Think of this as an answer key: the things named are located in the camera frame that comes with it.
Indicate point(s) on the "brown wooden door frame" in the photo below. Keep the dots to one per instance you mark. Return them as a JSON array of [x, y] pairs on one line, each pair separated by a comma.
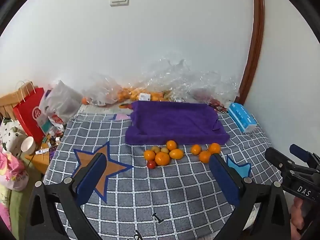
[[255, 42]]

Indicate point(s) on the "yellowish mandarin orange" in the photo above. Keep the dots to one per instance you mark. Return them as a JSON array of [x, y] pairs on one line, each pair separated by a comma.
[[176, 154]]

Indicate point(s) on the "white plastic bag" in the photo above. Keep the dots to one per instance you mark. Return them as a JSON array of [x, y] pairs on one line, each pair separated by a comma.
[[65, 100]]

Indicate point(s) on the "wooden headboard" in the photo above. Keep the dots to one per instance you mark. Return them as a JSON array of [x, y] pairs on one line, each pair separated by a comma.
[[7, 102]]

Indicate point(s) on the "clear bag of red tomatoes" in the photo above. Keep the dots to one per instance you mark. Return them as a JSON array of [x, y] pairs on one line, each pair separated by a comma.
[[202, 95]]

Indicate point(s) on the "small white tube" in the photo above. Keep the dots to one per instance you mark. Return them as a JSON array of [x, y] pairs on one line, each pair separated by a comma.
[[42, 151]]

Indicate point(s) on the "wooden nightstand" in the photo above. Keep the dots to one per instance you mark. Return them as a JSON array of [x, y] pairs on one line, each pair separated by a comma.
[[41, 161]]

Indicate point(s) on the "pile of small bottles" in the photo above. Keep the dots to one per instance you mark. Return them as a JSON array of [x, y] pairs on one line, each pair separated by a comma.
[[53, 138]]

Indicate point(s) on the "white spotted plush toy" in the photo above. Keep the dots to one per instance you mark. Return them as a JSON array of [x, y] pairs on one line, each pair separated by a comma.
[[11, 135]]

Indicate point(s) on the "red paper bag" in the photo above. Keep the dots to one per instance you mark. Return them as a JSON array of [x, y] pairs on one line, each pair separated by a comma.
[[27, 115]]

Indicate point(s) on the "red and white packet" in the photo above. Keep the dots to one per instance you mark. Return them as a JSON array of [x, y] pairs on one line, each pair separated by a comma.
[[57, 121]]

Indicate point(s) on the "white cup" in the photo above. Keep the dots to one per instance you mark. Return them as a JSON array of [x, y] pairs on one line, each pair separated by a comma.
[[27, 145]]

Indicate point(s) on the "crumpled clear plastic bag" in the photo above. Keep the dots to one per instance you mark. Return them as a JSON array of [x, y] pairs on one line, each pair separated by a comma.
[[180, 75]]

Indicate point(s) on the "pink star-print cloth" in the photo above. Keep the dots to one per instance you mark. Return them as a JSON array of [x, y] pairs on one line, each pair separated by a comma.
[[12, 172]]

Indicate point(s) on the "large mandarin orange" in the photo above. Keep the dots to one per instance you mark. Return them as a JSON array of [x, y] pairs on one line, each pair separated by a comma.
[[162, 158]]

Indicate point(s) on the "mandarin orange with stem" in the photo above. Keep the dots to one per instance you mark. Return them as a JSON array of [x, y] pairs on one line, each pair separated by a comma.
[[204, 156]]

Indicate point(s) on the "blue tissue pack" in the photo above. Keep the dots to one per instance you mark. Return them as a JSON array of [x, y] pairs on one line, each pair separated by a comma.
[[241, 117]]

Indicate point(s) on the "small mandarin orange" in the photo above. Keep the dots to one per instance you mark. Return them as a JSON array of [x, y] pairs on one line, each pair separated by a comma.
[[171, 145]]

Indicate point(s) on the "green cloth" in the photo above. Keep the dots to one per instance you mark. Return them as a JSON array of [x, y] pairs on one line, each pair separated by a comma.
[[20, 205]]

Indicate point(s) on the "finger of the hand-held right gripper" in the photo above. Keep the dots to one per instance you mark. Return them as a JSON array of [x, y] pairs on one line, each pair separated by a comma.
[[302, 152], [275, 155]]

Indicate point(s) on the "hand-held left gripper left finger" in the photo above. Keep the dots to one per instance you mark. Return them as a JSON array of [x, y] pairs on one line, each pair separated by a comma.
[[91, 177]]

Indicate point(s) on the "yellow-green plum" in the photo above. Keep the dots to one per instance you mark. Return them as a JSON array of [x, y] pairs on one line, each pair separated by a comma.
[[156, 149], [164, 150]]

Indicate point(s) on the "red cherry tomato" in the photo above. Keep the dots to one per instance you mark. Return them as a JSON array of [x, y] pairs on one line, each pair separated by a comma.
[[151, 164]]

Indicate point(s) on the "person's right hand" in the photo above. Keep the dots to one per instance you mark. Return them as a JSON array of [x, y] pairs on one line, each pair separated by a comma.
[[297, 215]]

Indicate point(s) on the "labelled clear bag of oranges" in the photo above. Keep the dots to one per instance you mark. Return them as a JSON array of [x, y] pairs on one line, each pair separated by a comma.
[[140, 95]]

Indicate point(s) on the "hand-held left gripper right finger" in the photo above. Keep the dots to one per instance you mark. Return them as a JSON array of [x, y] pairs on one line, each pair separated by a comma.
[[223, 177]]

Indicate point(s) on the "grey checked blanket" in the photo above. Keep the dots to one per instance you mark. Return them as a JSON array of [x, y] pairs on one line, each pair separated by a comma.
[[175, 192]]

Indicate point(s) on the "purple towel-covered tray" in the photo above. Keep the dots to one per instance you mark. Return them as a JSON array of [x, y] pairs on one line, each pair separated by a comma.
[[175, 122]]

